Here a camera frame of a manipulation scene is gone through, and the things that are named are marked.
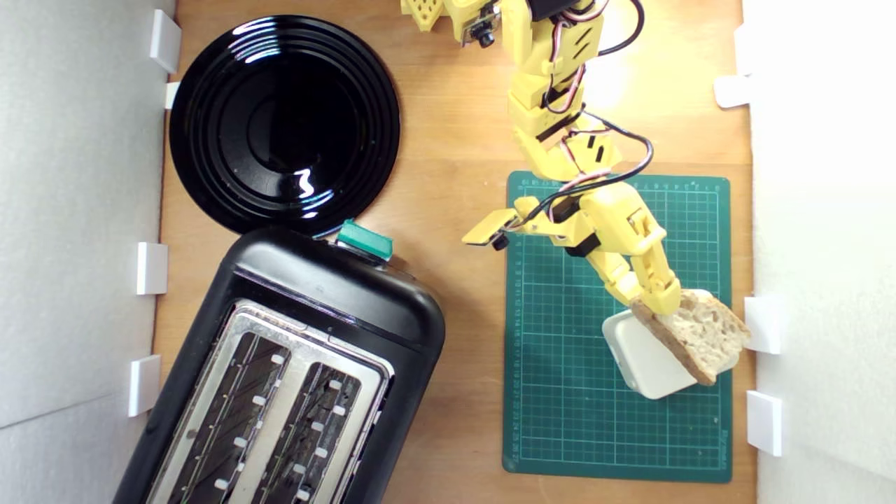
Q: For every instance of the white rounded block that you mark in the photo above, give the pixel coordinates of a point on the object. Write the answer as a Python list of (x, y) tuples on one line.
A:
[(647, 364)]

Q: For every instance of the brown bread slice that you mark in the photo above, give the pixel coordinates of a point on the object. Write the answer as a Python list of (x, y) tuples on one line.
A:
[(703, 336)]

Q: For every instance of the black round plate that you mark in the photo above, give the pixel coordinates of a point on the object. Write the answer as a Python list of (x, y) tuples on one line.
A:
[(280, 126)]

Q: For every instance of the white wall clip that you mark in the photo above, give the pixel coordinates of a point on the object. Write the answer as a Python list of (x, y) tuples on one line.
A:
[(731, 91), (764, 422), (144, 385), (172, 94), (152, 268), (764, 329), (165, 40)]

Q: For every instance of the green cutting mat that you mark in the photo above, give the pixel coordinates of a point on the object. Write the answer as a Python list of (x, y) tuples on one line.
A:
[(560, 364)]

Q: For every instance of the yellow wrist camera mount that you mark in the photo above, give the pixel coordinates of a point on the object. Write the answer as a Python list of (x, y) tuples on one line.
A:
[(490, 227)]

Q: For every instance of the black two-slot toaster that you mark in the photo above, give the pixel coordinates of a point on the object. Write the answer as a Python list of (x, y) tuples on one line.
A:
[(329, 294)]

